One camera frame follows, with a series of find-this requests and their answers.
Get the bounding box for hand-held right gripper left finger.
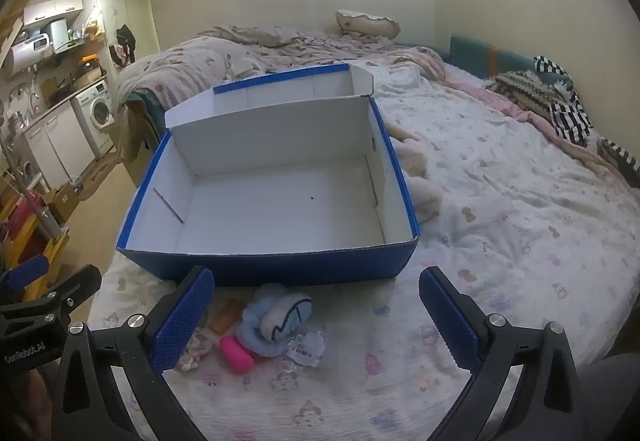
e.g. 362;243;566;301
52;265;216;441

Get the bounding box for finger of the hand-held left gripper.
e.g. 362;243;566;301
0;265;102;322
0;255;49;294

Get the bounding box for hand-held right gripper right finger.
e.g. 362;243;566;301
419;265;583;441

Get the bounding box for beige plush toy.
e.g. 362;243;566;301
180;331;211;372

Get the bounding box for brown plush piece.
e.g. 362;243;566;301
209;301;243;334

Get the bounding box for pink soft toy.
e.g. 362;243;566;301
219;335;257;374

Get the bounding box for light blue plush toy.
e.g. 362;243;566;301
236;283;316;359

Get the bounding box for blue cardboard box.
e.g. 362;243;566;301
116;62;420;287

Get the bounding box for cream fluffy scrunchie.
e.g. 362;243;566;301
387;121;443;224

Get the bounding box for red bag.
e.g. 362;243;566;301
7;191;43;242

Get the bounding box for grey metal pole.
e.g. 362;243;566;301
0;131;68;242

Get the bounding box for brown door mat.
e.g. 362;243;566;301
77;154;121;202

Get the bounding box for white floor cabinet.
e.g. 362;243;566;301
22;108;98;189

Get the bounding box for grey trousers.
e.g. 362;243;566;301
577;356;640;441

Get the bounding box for white washing machine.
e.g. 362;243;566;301
72;80;117;157

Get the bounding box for teal cloth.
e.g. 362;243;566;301
124;88;168;122

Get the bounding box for white water heater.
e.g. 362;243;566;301
10;34;51;72

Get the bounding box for pink blanket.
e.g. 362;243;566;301
395;46;621;172

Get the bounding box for range hood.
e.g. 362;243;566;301
52;38;86;56

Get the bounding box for black white striped cloth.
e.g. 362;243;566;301
532;55;596;147
597;138;640;187

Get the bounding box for patterned knitted blanket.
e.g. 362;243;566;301
492;70;573;119

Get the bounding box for black hanging garment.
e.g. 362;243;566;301
116;24;137;64

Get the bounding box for beige patterned quilt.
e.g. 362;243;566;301
112;24;451;122

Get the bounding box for teal headboard cushion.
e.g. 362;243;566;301
449;34;576;87

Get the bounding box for cream ruffled pillow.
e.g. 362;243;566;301
335;10;402;40

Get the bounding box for beige bed frame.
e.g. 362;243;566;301
122;104;166;187

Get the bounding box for white wall cabinets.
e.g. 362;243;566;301
22;0;85;27

